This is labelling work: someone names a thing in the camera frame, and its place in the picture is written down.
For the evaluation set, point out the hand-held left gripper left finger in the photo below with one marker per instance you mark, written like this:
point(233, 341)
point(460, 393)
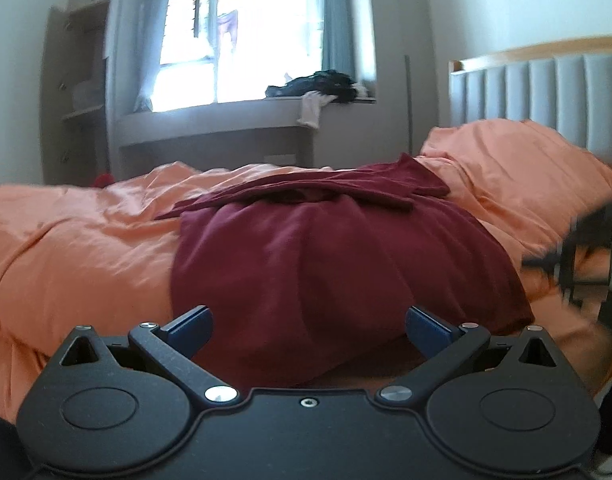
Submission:
point(193, 327)

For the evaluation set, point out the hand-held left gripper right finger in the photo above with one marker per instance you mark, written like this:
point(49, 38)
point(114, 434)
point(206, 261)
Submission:
point(425, 329)

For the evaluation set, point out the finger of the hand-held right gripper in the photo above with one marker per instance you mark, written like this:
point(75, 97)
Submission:
point(540, 261)

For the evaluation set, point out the dark red sweater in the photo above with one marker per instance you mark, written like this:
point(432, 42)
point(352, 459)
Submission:
point(306, 270)

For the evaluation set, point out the pile of dark clothes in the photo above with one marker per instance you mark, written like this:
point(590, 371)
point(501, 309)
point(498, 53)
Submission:
point(316, 84)

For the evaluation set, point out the orange duvet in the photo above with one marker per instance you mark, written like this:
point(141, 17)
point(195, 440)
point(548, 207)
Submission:
point(76, 250)

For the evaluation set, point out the grey padded wooden headboard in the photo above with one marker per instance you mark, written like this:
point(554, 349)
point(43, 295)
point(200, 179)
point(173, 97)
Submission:
point(535, 85)

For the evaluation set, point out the red object on floor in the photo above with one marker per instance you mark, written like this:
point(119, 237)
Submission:
point(105, 180)

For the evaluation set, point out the grey window bench with drawers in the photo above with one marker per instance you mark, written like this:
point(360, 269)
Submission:
point(196, 127)

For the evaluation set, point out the white garment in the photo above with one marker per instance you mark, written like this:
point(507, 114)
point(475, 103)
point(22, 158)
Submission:
point(311, 110)

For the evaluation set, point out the tall grey wardrobe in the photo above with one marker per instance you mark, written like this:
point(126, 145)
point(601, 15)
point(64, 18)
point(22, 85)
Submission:
point(395, 50)

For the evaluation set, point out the white folded bedding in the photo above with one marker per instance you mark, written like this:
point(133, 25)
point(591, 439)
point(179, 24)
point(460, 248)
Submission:
point(86, 94)

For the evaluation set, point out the open grey cabinet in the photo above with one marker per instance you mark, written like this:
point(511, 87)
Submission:
point(56, 110)

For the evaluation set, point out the blue-grey curtain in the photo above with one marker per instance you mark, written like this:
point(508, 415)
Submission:
point(148, 50)
point(336, 25)

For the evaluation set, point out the window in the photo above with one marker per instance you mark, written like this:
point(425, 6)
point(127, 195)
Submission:
point(266, 45)

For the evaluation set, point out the purple hanging garment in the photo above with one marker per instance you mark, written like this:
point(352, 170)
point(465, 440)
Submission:
point(228, 27)

